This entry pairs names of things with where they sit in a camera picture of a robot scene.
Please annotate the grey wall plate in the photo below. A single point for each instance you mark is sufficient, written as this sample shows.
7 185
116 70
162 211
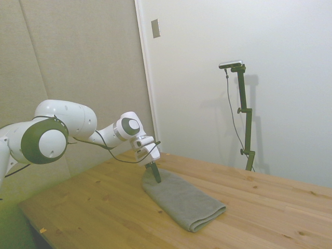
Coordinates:
155 28

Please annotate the white vertical wall trim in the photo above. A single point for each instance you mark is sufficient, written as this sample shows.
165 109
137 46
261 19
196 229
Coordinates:
149 90

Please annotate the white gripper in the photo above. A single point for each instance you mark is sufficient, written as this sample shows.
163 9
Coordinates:
151 154

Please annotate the grey towel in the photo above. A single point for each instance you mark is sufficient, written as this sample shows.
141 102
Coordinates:
181 202

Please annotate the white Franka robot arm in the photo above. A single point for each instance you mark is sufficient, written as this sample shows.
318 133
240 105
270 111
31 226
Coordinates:
64 122

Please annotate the black camera stand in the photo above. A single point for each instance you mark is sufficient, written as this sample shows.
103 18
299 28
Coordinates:
244 103

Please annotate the grey exterior camera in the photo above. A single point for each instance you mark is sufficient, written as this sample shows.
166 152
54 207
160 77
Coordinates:
230 63

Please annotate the yellow tape scrap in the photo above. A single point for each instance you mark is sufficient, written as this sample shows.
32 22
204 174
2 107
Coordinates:
42 230

